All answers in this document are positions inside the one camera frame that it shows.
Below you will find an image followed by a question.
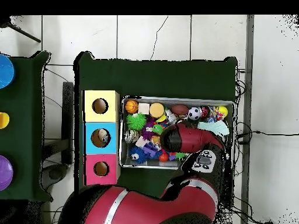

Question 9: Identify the mint green knitted cloth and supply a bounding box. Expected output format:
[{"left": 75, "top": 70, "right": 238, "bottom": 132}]
[{"left": 197, "top": 120, "right": 230, "bottom": 137}]

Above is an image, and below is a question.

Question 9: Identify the wooden box with three holes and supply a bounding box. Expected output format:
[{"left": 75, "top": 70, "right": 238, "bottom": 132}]
[{"left": 82, "top": 90, "right": 121, "bottom": 187}]

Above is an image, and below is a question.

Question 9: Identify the green spiky ball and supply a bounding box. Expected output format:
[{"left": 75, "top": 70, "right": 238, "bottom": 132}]
[{"left": 126, "top": 113, "right": 148, "bottom": 131}]

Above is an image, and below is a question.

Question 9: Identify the orange foam disc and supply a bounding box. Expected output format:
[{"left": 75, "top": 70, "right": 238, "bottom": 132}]
[{"left": 149, "top": 102, "right": 165, "bottom": 118}]

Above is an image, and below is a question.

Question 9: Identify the plain wooden cube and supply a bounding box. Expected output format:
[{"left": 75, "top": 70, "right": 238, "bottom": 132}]
[{"left": 138, "top": 103, "right": 151, "bottom": 115}]

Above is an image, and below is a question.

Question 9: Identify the orange toy basketball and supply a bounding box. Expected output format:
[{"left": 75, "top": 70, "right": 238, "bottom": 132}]
[{"left": 124, "top": 99, "right": 139, "bottom": 114}]

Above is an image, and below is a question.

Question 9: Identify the purple plastic building block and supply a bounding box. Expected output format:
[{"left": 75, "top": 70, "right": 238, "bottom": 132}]
[{"left": 142, "top": 142, "right": 158, "bottom": 158}]

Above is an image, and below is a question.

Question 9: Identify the brown toy football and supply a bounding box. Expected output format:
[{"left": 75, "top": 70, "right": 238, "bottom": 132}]
[{"left": 169, "top": 104, "right": 189, "bottom": 117}]

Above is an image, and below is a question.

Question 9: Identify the blue spiky ball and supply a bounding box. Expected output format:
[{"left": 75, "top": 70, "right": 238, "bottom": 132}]
[{"left": 127, "top": 146, "right": 147, "bottom": 165}]

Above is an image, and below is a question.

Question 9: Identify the dark green tablecloth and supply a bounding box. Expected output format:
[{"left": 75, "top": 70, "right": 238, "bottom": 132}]
[{"left": 74, "top": 51, "right": 238, "bottom": 205}]

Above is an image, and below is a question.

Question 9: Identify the black and white soccer ball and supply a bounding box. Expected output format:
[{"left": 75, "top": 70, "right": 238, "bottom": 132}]
[{"left": 187, "top": 107, "right": 202, "bottom": 121}]

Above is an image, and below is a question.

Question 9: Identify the black flat panel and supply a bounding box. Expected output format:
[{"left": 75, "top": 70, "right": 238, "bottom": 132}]
[{"left": 62, "top": 81, "right": 75, "bottom": 164}]

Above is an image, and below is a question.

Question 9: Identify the grey round base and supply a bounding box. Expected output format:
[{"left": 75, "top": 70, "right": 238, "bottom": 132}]
[{"left": 41, "top": 163, "right": 69, "bottom": 190}]

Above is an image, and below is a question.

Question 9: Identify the neighbouring green table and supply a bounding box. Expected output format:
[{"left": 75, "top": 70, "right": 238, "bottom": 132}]
[{"left": 0, "top": 51, "right": 53, "bottom": 202}]

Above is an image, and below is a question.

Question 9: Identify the yellow round object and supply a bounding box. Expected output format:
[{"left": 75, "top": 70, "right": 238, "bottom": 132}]
[{"left": 0, "top": 112, "right": 11, "bottom": 130}]

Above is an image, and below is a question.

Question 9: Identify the blue round object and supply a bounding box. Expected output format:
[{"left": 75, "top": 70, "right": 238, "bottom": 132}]
[{"left": 0, "top": 54, "right": 16, "bottom": 90}]

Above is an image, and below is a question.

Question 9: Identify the purple ball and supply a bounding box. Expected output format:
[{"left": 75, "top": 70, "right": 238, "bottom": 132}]
[{"left": 0, "top": 155, "right": 14, "bottom": 192}]

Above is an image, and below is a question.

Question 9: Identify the black tripod leg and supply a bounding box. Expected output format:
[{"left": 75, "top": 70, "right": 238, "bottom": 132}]
[{"left": 0, "top": 16, "right": 41, "bottom": 43}]

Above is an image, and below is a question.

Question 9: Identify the silver wire mesh bin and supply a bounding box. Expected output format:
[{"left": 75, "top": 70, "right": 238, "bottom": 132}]
[{"left": 119, "top": 95, "right": 235, "bottom": 172}]

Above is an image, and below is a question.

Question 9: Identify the black power cable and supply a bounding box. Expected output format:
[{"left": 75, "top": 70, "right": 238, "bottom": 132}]
[{"left": 235, "top": 129, "right": 299, "bottom": 144}]

